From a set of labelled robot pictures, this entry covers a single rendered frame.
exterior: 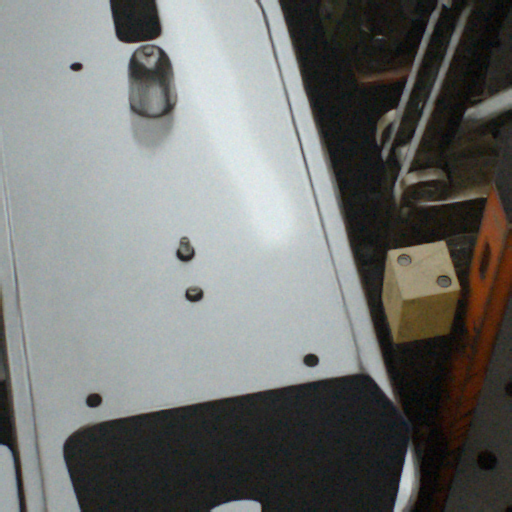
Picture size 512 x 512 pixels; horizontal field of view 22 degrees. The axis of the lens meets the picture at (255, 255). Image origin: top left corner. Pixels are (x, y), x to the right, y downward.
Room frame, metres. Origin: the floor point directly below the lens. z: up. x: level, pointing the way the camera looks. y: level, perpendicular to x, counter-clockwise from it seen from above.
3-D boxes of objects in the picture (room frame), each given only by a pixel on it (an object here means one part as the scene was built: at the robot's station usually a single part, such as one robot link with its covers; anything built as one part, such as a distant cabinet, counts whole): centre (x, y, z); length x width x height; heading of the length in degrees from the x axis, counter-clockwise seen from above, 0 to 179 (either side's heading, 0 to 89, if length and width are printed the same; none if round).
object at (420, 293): (0.39, -0.09, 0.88); 0.04 x 0.04 x 0.36; 11
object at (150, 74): (0.56, 0.07, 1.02); 0.03 x 0.03 x 0.07
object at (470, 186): (0.47, -0.12, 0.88); 0.07 x 0.06 x 0.35; 101
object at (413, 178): (0.45, -0.10, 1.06); 0.03 x 0.01 x 0.03; 101
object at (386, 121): (0.49, -0.09, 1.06); 0.03 x 0.01 x 0.03; 101
